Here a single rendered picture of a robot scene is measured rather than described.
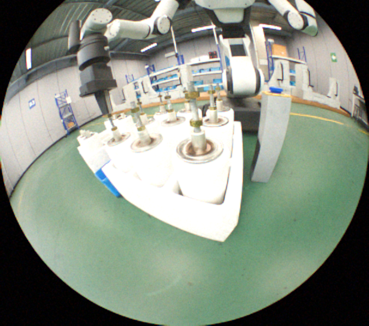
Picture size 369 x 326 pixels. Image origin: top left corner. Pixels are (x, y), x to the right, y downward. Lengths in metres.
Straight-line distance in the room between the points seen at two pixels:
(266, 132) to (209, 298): 0.46
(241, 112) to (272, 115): 0.36
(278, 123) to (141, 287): 0.57
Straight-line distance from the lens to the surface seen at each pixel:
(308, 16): 0.55
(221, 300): 0.38
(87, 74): 0.29
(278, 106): 0.32
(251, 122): 0.69
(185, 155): 0.15
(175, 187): 0.23
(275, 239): 0.40
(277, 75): 2.58
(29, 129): 6.57
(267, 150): 0.37
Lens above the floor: 0.35
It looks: 29 degrees down
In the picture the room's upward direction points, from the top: 11 degrees counter-clockwise
